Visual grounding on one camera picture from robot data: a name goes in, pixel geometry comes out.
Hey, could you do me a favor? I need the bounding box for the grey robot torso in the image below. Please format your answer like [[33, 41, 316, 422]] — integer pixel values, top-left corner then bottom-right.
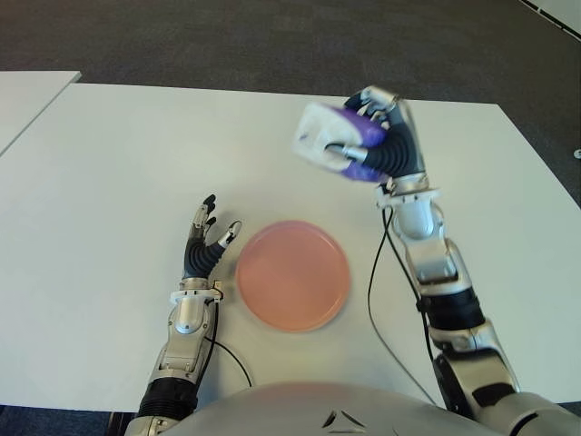
[[158, 381, 491, 436]]

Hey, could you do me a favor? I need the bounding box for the round pink plate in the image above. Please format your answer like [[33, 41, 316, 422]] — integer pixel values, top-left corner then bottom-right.
[[234, 220, 351, 333]]

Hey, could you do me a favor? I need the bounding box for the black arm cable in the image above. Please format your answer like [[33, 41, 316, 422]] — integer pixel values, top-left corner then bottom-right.
[[367, 206, 448, 408], [206, 299, 253, 387]]

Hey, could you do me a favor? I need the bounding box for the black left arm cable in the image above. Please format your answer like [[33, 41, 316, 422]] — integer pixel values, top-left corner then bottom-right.
[[206, 299, 253, 387]]

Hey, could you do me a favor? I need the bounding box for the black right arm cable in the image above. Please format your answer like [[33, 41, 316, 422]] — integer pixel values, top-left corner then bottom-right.
[[367, 206, 448, 408]]

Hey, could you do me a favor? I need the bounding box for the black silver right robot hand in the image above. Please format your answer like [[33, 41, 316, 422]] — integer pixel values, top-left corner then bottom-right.
[[324, 84, 430, 183]]

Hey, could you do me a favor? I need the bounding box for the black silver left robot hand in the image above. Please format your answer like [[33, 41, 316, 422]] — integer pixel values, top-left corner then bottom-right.
[[181, 193, 244, 282]]

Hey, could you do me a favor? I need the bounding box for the purple white tissue pack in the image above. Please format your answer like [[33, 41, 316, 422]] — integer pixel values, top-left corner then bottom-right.
[[290, 102, 391, 183]]

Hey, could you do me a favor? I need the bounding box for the white neighbouring table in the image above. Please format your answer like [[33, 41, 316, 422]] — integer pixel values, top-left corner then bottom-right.
[[0, 70, 82, 158]]

